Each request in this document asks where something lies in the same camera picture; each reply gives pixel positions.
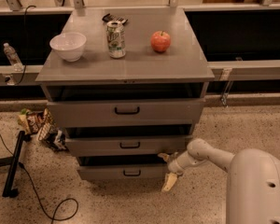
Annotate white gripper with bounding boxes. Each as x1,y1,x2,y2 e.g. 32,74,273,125
158,151,198,192

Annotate grey bottom drawer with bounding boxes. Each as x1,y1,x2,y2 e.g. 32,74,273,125
77,164,167,180

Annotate grey drawer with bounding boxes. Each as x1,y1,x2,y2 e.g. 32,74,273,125
48,99,204,128
77,164,167,180
65,135,192,157

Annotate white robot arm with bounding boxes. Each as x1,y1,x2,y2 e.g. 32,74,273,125
159,138,280,224

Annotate grey middle drawer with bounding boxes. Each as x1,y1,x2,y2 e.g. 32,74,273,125
65,135,192,157

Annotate grey top drawer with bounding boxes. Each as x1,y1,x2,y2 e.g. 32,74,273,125
48,99,204,128

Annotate grey drawer cabinet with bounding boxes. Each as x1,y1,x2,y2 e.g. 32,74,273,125
39,8,210,167

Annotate checkered snack bag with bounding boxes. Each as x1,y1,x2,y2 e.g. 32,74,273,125
36,123,67,151

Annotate red apple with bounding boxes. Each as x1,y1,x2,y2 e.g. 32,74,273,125
150,31,171,52

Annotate brown snack bag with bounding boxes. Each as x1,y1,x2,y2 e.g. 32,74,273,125
18,108,48,134

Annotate green soda can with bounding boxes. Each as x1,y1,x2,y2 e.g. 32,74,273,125
106,21,126,59

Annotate white bowl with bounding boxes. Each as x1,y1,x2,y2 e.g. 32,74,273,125
49,32,87,62

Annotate black remote control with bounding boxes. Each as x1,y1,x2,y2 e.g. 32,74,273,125
102,13,128,24

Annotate clear water bottle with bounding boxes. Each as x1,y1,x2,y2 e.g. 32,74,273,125
4,43,23,72

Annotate clear hanging bracket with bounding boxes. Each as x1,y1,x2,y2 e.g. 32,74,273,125
220,57,244,107

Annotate black floor cable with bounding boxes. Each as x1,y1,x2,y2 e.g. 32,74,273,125
0,122,79,224

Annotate metal railing frame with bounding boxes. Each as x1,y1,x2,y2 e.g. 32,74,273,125
0,0,280,86

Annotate black hanging cable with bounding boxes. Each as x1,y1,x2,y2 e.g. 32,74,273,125
15,5,37,86

